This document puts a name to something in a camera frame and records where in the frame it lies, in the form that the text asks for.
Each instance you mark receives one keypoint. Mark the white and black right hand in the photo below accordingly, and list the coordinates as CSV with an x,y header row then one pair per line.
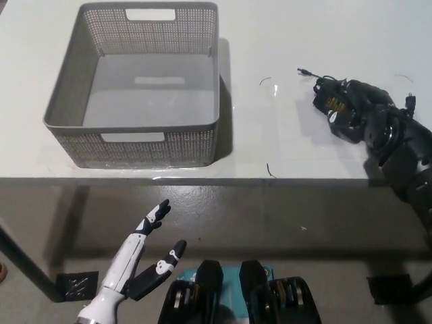
x,y
374,118

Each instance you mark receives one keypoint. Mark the white and black left hand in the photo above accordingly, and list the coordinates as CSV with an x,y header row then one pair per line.
x,y
123,266

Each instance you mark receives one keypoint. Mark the black ribbed robot body block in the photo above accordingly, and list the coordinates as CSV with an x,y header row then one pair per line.
x,y
192,300
287,300

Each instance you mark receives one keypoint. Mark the dark grey table leg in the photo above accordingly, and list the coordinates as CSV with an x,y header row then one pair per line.
x,y
30,266

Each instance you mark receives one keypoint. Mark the grey perforated plastic basket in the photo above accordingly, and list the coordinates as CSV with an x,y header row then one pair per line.
x,y
141,101

